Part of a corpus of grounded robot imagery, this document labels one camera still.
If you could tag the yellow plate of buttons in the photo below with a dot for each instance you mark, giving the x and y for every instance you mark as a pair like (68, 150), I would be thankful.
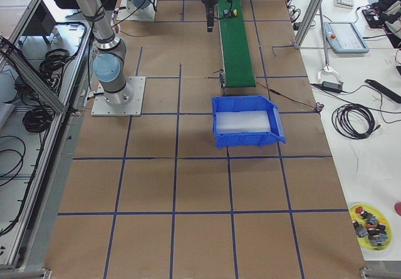
(371, 227)

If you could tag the green conveyor belt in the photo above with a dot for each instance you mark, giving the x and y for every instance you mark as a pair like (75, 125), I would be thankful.
(238, 69)

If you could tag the blue bin right side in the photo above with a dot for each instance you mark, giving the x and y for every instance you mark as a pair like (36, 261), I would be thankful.
(246, 120)

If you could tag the teach pendant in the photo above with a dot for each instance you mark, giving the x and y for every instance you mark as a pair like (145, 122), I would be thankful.
(344, 38)

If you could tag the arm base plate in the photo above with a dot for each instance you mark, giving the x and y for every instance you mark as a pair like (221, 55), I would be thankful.
(129, 11)
(127, 102)

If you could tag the aluminium frame post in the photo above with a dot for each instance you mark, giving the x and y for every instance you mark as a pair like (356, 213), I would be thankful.
(306, 22)

